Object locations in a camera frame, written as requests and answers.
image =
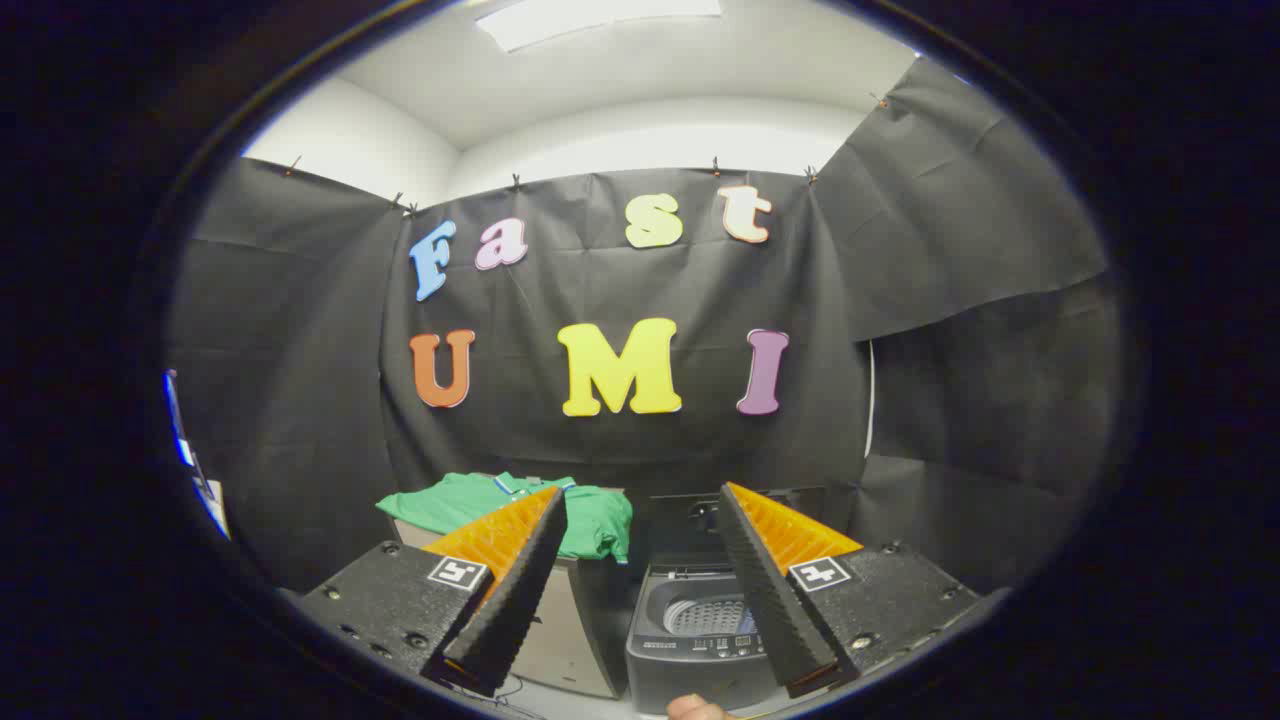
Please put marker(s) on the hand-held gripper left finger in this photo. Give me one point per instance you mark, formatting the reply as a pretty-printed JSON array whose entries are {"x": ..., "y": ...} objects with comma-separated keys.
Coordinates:
[{"x": 515, "y": 600}]

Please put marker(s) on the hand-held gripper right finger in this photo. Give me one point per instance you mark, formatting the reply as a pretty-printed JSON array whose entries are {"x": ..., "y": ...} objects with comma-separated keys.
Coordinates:
[{"x": 770, "y": 600}]

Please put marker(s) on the grey washing machine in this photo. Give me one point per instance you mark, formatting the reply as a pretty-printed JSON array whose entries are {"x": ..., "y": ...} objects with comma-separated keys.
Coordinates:
[{"x": 690, "y": 670}]

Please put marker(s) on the green polo shirt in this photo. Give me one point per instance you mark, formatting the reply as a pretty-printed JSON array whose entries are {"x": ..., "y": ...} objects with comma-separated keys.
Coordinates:
[{"x": 450, "y": 505}]

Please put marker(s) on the grey cabinet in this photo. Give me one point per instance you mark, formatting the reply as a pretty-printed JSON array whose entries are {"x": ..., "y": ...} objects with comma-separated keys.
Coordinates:
[{"x": 565, "y": 630}]

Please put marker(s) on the white and blue panel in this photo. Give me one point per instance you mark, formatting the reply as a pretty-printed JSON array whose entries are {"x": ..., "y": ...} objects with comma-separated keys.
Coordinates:
[{"x": 205, "y": 500}]

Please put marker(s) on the black backdrop cloth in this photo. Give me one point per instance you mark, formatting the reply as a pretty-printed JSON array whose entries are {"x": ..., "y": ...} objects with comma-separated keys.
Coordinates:
[{"x": 620, "y": 280}]

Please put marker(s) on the row of small cloth clips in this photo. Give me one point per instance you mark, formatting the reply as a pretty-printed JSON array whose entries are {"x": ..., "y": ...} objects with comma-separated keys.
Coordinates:
[{"x": 716, "y": 166}]

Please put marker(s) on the ceiling light panel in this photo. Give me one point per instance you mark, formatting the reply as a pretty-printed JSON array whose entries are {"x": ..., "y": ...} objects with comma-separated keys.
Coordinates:
[{"x": 590, "y": 20}]

